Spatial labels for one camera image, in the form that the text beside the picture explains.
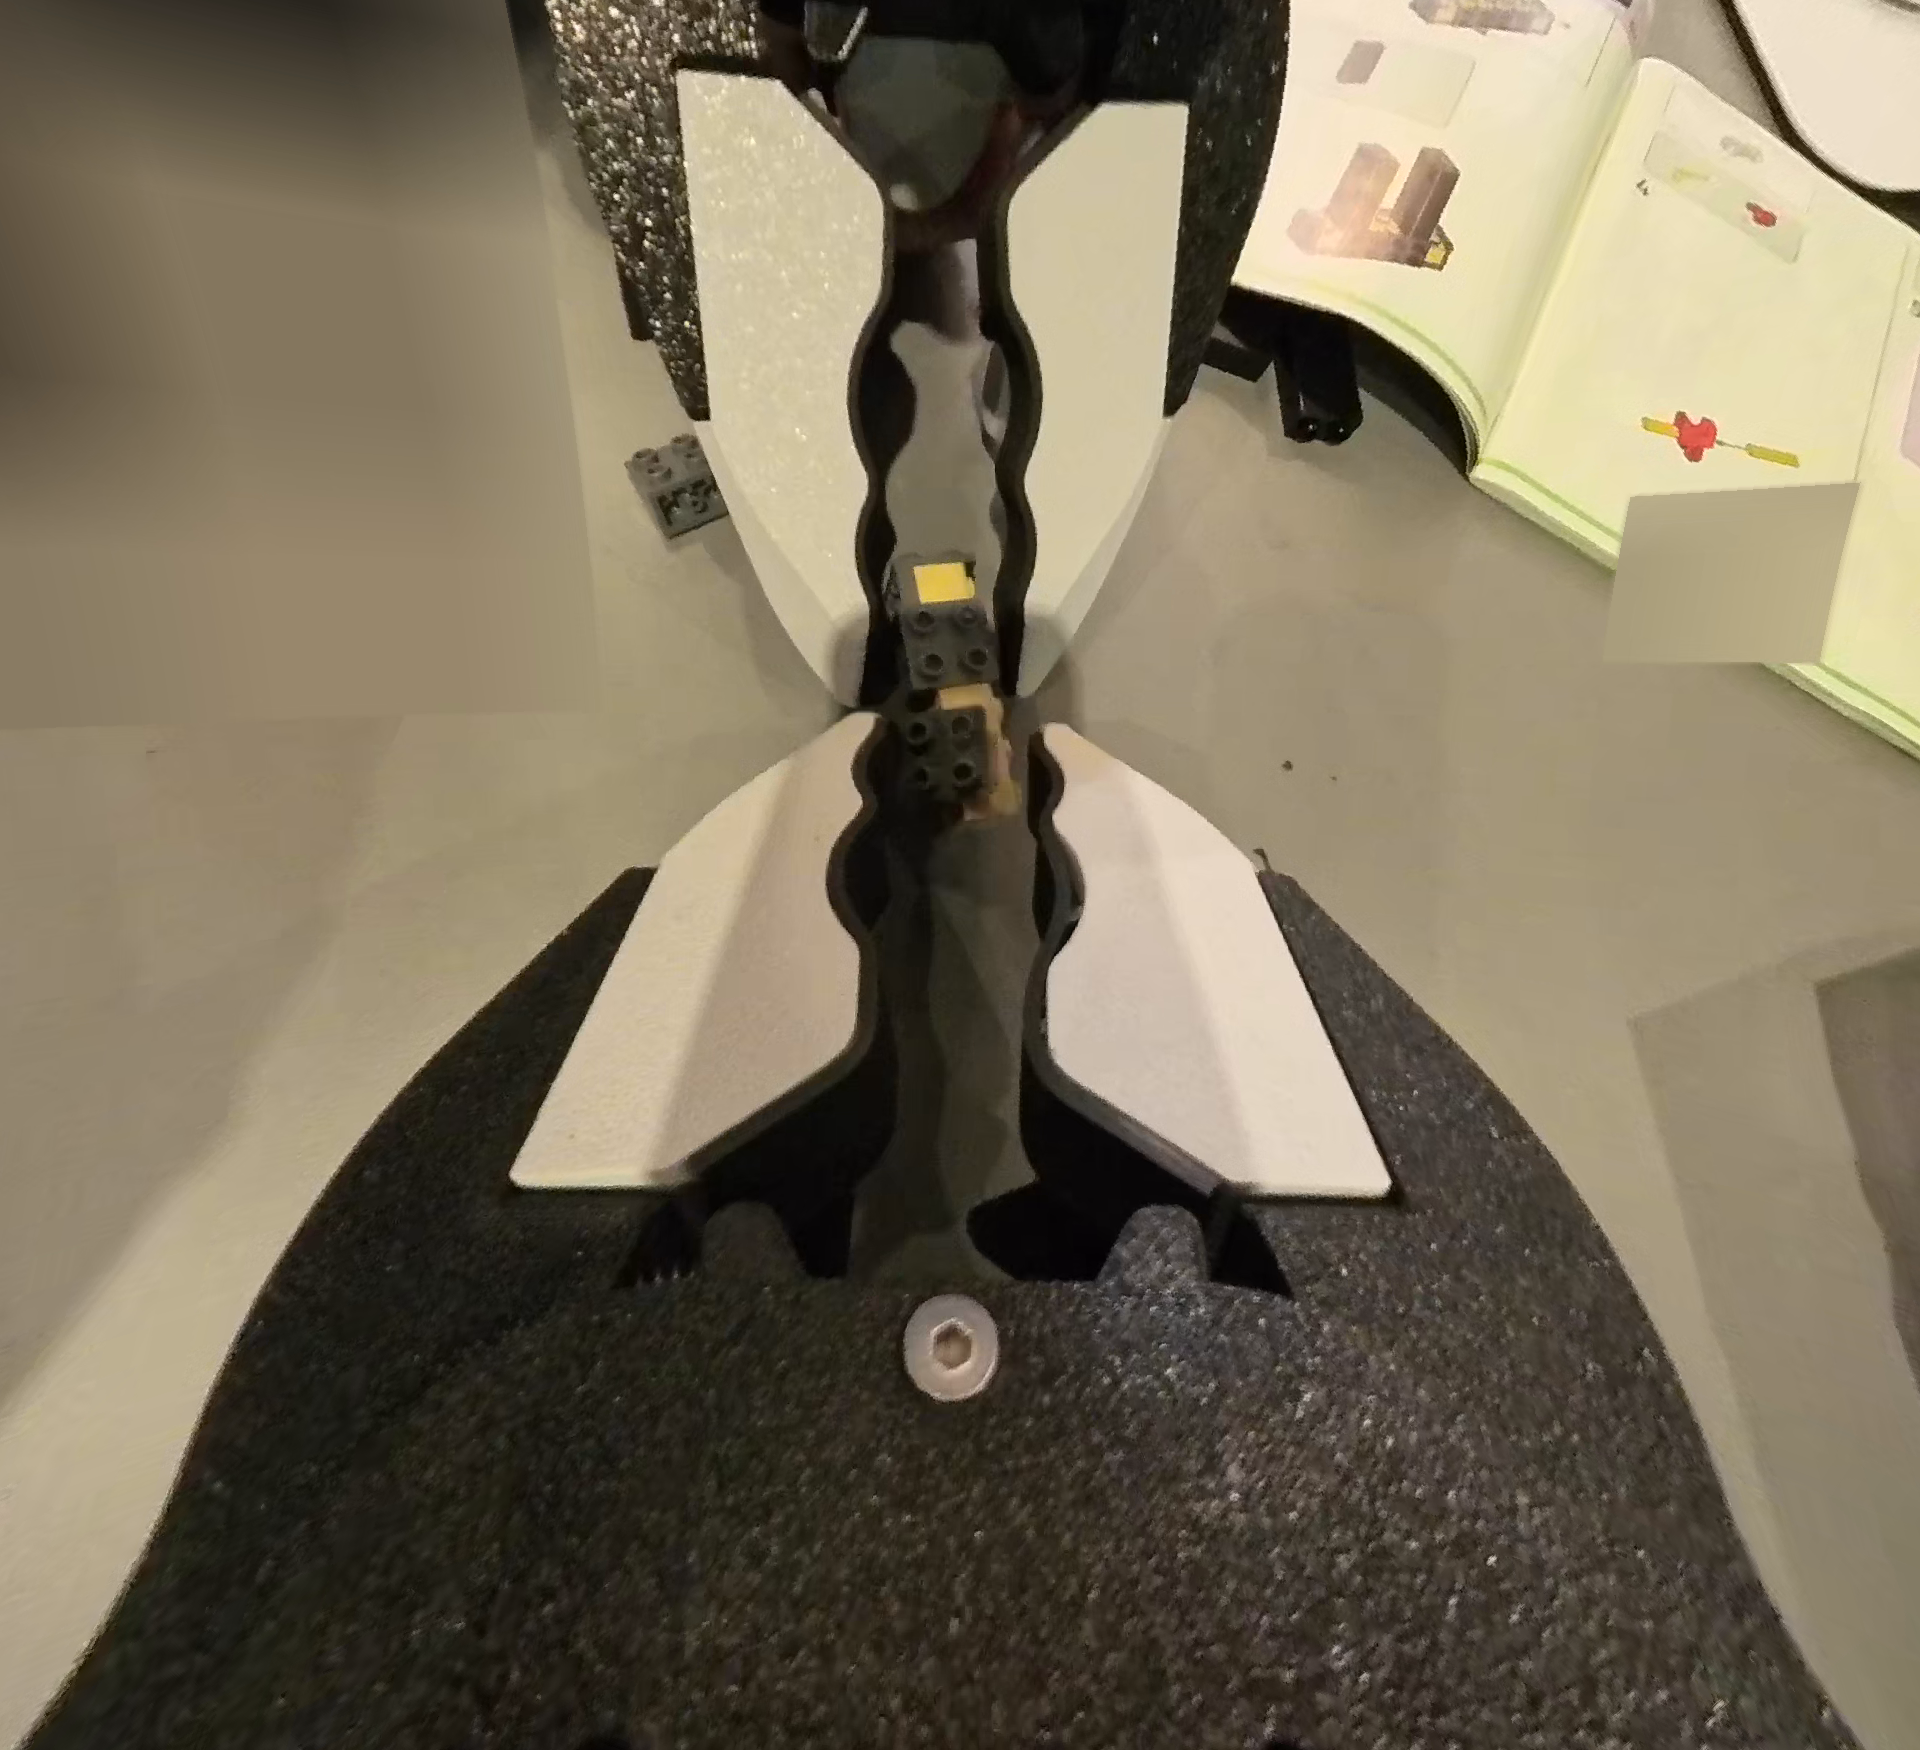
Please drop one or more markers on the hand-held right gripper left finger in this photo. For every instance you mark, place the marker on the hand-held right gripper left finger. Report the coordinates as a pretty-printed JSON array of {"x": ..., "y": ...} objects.
[{"x": 721, "y": 1001}]

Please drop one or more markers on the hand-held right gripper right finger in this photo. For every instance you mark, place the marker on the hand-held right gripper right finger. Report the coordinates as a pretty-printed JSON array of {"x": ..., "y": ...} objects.
[{"x": 1201, "y": 1001}]

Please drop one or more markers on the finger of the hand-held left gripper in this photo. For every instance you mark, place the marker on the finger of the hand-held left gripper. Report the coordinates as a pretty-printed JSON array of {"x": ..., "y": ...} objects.
[
  {"x": 774, "y": 310},
  {"x": 1103, "y": 310}
]

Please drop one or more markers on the dark grey square brick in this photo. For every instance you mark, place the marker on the dark grey square brick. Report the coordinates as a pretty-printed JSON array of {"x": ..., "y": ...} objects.
[{"x": 677, "y": 499}]

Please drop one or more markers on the dark grey brick yellow tile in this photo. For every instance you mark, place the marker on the dark grey brick yellow tile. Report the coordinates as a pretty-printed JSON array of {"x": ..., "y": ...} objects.
[{"x": 944, "y": 648}]

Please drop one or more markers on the grey desk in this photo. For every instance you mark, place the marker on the grey desk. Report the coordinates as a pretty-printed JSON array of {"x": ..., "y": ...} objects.
[{"x": 1349, "y": 880}]

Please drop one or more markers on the open instruction booklet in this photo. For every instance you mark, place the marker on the open instruction booklet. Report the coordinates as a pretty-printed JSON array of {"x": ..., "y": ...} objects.
[{"x": 1502, "y": 130}]

